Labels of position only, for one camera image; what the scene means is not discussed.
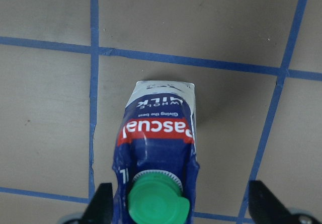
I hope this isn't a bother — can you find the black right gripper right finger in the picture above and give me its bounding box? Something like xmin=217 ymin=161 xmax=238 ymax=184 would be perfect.
xmin=249 ymin=180 xmax=294 ymax=223

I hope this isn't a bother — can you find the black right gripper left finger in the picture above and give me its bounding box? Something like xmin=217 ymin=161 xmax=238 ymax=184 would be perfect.
xmin=82 ymin=183 xmax=113 ymax=223

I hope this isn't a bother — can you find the blue white milk carton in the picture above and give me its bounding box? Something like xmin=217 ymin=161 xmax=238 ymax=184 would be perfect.
xmin=112 ymin=81 xmax=199 ymax=223

